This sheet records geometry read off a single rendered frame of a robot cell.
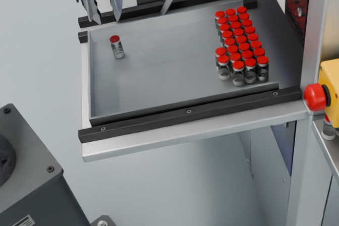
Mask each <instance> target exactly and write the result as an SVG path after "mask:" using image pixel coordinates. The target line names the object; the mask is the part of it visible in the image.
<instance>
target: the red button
mask: <svg viewBox="0 0 339 226"><path fill-rule="evenodd" d="M304 100H305V104H306V105H307V107H308V108H309V110H310V111H313V112H316V111H321V110H324V109H325V108H326V96H325V93H324V90H323V88H322V86H321V85H320V84H319V83H315V84H310V85H308V86H307V87H306V88H305V91H304Z"/></svg>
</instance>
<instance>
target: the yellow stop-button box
mask: <svg viewBox="0 0 339 226"><path fill-rule="evenodd" d="M318 83H319V84H320V85H321V86H322V88H323V90H324V93H325V96H326V108H325V109H324V111H325V113H326V115H327V116H328V118H329V120H330V123H331V124H332V126H333V127H334V128H338V127H339V59H334V60H329V61H324V62H322V63H321V64H320V71H319V78H318Z"/></svg>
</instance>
